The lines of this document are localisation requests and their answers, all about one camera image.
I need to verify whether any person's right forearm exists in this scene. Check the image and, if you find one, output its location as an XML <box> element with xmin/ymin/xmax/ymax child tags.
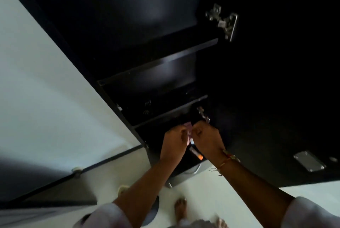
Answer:
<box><xmin>210</xmin><ymin>151</ymin><xmax>296</xmax><ymax>223</ymax></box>

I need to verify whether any person's left hand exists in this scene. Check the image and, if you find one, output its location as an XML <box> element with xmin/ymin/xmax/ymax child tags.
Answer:
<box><xmin>160</xmin><ymin>125</ymin><xmax>189</xmax><ymax>162</ymax></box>

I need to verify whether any person's left foot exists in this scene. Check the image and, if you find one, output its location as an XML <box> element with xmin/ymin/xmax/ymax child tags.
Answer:
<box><xmin>174</xmin><ymin>198</ymin><xmax>188</xmax><ymax>223</ymax></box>

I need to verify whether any black open drawer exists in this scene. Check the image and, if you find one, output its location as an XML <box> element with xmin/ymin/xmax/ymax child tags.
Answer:
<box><xmin>134</xmin><ymin>95</ymin><xmax>213</xmax><ymax>189</ymax></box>

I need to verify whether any black cabinet shelf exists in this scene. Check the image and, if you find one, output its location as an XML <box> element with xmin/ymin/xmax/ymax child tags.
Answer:
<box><xmin>97</xmin><ymin>38</ymin><xmax>219</xmax><ymax>86</ymax></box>

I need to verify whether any person's right hand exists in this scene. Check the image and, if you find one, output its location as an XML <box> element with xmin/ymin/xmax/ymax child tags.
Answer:
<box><xmin>191</xmin><ymin>122</ymin><xmax>227</xmax><ymax>161</ymax></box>

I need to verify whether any white garment sleeve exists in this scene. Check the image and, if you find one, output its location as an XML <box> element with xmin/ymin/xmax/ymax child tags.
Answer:
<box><xmin>73</xmin><ymin>203</ymin><xmax>133</xmax><ymax>228</ymax></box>
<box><xmin>281</xmin><ymin>196</ymin><xmax>340</xmax><ymax>228</ymax></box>

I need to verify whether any small silver door hinge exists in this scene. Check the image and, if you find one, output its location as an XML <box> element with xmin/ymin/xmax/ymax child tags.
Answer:
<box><xmin>197</xmin><ymin>106</ymin><xmax>210</xmax><ymax>124</ymax></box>

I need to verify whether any silver metal door plate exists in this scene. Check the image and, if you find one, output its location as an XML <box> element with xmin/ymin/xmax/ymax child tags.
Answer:
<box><xmin>293</xmin><ymin>151</ymin><xmax>327</xmax><ymax>173</ymax></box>

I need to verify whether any orange capped tube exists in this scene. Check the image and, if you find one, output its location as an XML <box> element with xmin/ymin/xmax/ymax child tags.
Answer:
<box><xmin>189</xmin><ymin>147</ymin><xmax>204</xmax><ymax>161</ymax></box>

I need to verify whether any thread wrist bracelet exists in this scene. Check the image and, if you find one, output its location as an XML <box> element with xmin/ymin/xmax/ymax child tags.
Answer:
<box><xmin>209</xmin><ymin>150</ymin><xmax>241</xmax><ymax>177</ymax></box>

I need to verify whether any black wardrobe cabinet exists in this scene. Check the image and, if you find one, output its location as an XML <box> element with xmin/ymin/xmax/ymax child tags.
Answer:
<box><xmin>0</xmin><ymin>0</ymin><xmax>221</xmax><ymax>189</ymax></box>

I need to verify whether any silver drawer handle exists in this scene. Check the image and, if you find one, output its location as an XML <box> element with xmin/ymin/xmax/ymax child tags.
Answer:
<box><xmin>183</xmin><ymin>164</ymin><xmax>204</xmax><ymax>176</ymax></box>

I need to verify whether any large silver door hinge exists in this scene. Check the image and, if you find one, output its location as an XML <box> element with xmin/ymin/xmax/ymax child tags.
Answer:
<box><xmin>205</xmin><ymin>4</ymin><xmax>238</xmax><ymax>42</ymax></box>

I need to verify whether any person's left forearm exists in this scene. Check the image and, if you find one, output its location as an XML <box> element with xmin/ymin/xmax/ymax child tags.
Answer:
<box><xmin>114</xmin><ymin>155</ymin><xmax>184</xmax><ymax>228</ymax></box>

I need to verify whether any small pink paper packet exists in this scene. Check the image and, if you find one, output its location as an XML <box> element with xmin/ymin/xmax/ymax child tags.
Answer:
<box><xmin>183</xmin><ymin>122</ymin><xmax>193</xmax><ymax>145</ymax></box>

